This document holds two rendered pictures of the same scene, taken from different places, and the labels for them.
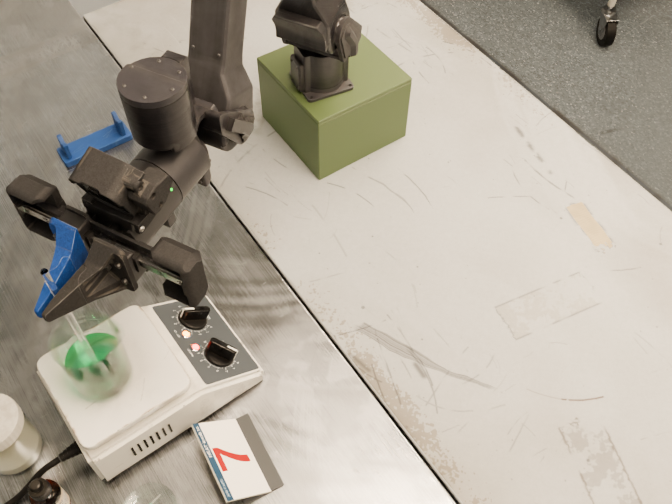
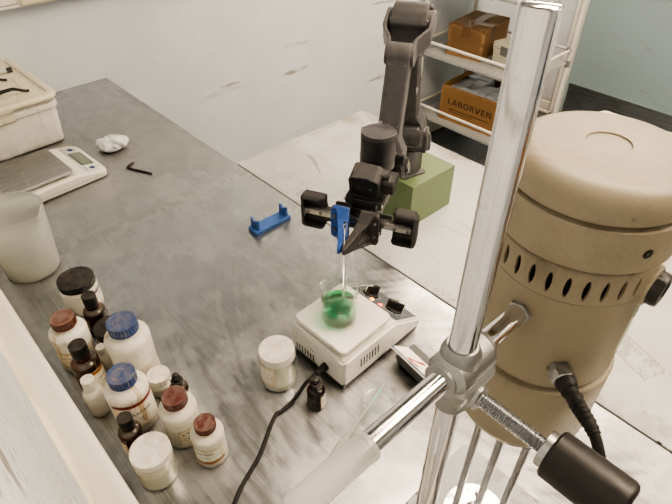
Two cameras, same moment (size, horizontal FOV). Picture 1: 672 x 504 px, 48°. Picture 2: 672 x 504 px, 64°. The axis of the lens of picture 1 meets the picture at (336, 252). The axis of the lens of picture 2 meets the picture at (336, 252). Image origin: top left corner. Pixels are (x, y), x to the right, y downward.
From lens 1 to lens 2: 0.43 m
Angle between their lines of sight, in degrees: 16
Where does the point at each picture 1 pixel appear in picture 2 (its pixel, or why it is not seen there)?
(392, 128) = (443, 197)
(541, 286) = not seen: hidden behind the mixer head
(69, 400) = (323, 331)
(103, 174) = (369, 172)
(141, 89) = (376, 134)
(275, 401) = (427, 336)
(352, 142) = (425, 204)
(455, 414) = not seen: hidden behind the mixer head
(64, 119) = (245, 213)
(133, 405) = (362, 330)
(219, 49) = (397, 123)
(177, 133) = (391, 159)
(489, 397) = not seen: hidden behind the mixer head
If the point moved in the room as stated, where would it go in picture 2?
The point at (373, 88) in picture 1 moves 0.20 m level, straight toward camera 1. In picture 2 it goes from (436, 171) to (457, 224)
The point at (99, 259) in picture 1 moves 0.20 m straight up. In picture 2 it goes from (365, 221) to (371, 92)
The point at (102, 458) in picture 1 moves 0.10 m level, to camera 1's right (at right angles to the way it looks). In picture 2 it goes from (349, 362) to (410, 355)
